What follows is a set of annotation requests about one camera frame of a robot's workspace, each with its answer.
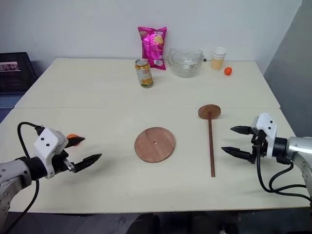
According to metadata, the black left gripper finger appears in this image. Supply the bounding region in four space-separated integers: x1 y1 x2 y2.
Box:
73 153 102 174
67 136 86 148

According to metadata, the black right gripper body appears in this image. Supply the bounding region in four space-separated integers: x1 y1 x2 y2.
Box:
248 129 268 164

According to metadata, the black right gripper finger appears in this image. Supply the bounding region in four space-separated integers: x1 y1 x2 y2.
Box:
230 125 255 136
221 146 253 163

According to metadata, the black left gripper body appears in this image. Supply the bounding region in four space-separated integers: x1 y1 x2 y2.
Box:
52 138 76 175

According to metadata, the wooden stick with round base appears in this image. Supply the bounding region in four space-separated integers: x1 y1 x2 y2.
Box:
197 104 222 178

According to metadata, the orange object behind gripper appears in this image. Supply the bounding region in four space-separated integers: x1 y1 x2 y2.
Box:
66 134 81 147

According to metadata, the round wooden base disc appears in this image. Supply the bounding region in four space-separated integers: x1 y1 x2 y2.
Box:
134 126 176 163

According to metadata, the cup of orange juice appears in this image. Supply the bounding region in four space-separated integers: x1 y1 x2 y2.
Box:
210 46 227 72

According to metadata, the clear glass bowl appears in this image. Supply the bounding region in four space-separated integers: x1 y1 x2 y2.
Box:
168 48 205 78

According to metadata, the black crate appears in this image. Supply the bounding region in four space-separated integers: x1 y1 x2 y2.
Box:
0 51 38 93

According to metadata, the yellow drink can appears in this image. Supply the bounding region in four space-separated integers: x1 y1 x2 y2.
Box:
135 58 154 89

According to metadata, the pink chips bag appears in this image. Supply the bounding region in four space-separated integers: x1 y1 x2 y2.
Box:
137 26 168 71

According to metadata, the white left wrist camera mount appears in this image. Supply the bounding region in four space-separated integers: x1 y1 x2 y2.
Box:
33 128 68 179

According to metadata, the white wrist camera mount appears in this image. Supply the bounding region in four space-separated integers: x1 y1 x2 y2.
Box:
33 128 68 179
251 113 278 159

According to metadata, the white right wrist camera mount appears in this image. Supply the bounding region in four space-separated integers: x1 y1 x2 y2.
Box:
251 113 278 159

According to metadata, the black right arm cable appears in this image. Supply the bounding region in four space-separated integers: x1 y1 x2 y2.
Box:
254 143 312 202

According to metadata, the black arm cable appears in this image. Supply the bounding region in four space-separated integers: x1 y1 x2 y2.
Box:
254 143 312 202
0 121 45 234

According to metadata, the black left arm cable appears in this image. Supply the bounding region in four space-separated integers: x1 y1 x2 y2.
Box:
0 121 45 234

